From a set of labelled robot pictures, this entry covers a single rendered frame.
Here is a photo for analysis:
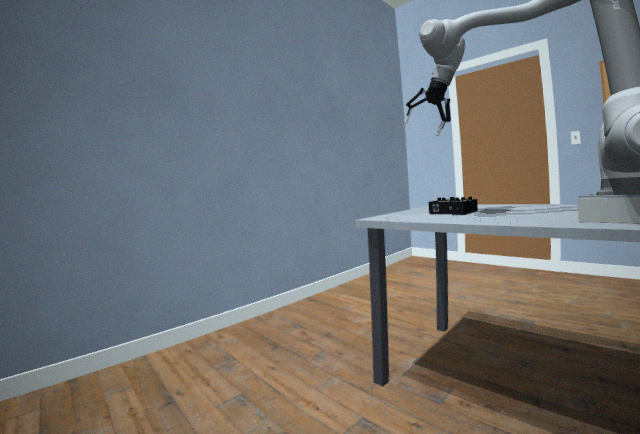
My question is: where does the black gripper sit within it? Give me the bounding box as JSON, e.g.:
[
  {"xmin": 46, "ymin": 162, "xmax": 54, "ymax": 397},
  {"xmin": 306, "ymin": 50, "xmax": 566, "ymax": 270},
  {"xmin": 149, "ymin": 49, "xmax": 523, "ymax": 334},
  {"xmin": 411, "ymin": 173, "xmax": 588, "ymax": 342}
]
[{"xmin": 405, "ymin": 80, "xmax": 451, "ymax": 136}]

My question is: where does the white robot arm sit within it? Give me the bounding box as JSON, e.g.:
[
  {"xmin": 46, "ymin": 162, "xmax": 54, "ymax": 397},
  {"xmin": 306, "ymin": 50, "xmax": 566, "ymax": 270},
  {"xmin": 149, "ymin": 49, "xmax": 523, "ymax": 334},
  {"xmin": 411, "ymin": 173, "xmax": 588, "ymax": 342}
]
[{"xmin": 419, "ymin": 0, "xmax": 640, "ymax": 195}]

